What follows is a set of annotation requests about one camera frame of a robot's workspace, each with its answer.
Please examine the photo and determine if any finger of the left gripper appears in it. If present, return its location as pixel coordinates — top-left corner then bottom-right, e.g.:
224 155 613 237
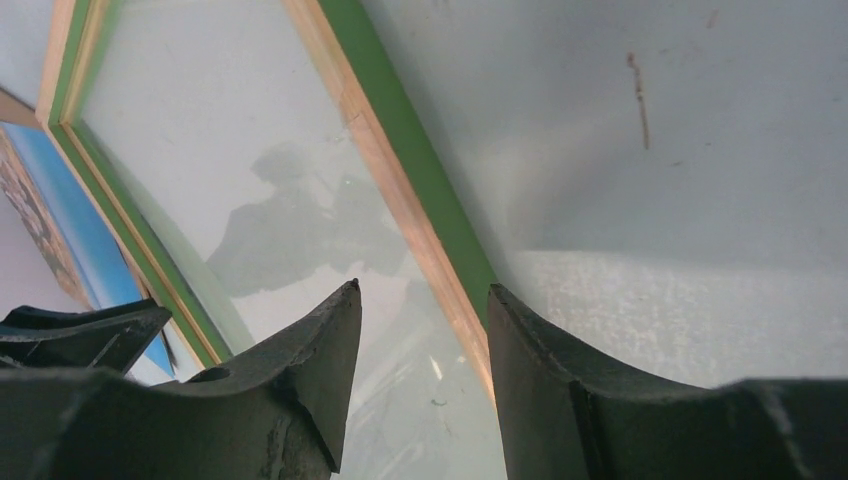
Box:
1 299 172 374

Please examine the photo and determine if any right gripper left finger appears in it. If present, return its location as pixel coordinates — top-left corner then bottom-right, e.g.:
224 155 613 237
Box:
1 280 362 479

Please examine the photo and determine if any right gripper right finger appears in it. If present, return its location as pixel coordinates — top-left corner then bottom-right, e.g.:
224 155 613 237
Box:
488 284 847 479

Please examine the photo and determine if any blue sea photo print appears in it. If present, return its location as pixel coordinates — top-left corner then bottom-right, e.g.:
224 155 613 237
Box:
1 122 176 384

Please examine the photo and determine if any wooden picture frame green edge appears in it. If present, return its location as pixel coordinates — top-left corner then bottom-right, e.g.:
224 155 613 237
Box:
35 0 499 405

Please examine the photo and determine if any brown cardboard backing board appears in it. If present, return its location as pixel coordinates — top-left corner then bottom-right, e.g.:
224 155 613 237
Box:
0 88 42 130

